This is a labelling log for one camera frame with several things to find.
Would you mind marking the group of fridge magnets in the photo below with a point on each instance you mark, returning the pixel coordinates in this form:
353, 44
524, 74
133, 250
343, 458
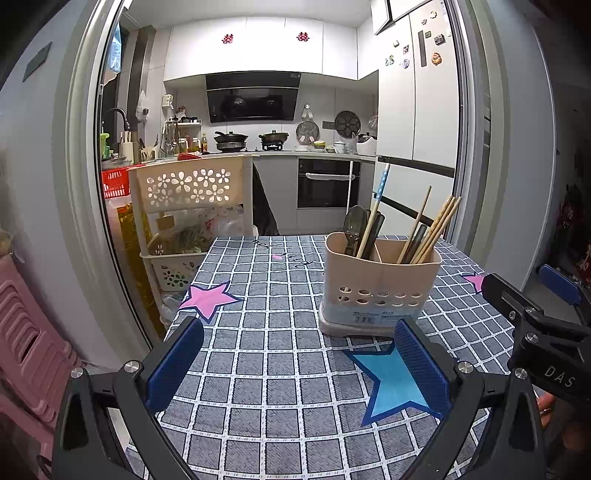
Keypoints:
406, 50

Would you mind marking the red plastic basket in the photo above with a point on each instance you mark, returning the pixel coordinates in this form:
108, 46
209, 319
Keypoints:
115, 182

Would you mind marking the white rice cooker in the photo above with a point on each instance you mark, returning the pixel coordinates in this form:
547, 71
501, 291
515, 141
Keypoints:
367, 145

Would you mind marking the chopstick with blue dotted end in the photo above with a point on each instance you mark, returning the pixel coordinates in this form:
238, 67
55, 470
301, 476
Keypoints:
381, 194

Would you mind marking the grey wall switch panel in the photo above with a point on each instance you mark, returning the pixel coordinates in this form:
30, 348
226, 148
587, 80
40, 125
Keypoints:
37, 62

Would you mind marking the beige flower-cutout storage cart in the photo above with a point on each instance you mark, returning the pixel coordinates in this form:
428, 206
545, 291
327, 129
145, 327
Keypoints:
184, 184

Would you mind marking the stack of pink plastic stools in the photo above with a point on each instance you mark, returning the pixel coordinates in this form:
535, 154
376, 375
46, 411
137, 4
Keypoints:
32, 332

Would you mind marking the dark cooking pot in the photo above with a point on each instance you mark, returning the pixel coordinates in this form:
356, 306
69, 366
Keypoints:
274, 137

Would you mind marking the white enamel pot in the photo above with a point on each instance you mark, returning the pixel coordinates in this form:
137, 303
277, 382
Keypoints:
339, 147

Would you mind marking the clear plastic bags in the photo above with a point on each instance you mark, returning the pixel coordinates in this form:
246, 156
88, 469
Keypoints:
217, 219

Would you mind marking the white hanging bag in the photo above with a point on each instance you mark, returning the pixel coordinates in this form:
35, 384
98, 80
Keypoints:
143, 108

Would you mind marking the black kitchen faucet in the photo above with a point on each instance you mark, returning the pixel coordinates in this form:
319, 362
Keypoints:
121, 112

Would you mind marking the black built-in oven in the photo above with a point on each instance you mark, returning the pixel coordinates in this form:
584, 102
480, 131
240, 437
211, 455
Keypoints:
323, 189

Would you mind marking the red and black decoration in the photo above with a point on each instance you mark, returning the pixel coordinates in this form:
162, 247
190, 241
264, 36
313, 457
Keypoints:
572, 221

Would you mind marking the white refrigerator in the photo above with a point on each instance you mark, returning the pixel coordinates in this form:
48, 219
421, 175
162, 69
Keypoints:
429, 115

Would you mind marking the yellow cooking oil bottle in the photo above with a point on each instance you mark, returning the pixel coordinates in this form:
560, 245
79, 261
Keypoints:
134, 249

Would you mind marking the round metal plate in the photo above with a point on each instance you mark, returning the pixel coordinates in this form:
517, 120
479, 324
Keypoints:
307, 131

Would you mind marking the red paper decal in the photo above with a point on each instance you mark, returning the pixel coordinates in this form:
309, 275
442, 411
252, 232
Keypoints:
303, 37
227, 38

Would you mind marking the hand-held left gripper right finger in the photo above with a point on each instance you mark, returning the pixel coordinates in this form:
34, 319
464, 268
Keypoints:
422, 364

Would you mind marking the grey checked star tablecloth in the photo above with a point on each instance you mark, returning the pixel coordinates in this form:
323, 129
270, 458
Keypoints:
277, 369

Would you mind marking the white spice rack with bottles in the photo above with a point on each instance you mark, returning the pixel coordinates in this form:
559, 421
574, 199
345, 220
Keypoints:
184, 134

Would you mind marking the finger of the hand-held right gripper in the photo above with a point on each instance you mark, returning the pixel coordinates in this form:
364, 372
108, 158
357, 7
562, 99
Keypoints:
503, 290
558, 279

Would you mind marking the black wok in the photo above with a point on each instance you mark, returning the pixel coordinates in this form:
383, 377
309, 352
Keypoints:
231, 137

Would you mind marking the blue hanging cloth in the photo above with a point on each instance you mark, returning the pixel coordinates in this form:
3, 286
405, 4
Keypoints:
115, 48

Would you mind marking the dark round steamer rack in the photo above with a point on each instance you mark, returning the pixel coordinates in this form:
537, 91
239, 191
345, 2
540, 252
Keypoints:
347, 123

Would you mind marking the black range hood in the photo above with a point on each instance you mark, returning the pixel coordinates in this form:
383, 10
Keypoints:
251, 104

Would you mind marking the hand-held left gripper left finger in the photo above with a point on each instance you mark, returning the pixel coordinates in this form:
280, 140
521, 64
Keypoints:
178, 360

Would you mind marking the white hanging strip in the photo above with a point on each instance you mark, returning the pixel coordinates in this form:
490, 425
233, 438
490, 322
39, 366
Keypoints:
351, 184

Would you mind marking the beige plastic utensil holder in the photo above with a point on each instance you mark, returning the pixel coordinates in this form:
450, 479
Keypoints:
378, 277

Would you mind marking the white upper kitchen cabinets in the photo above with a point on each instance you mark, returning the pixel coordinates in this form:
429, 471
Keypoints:
258, 46

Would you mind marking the person's right hand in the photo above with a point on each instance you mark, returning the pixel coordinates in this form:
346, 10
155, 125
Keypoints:
547, 410

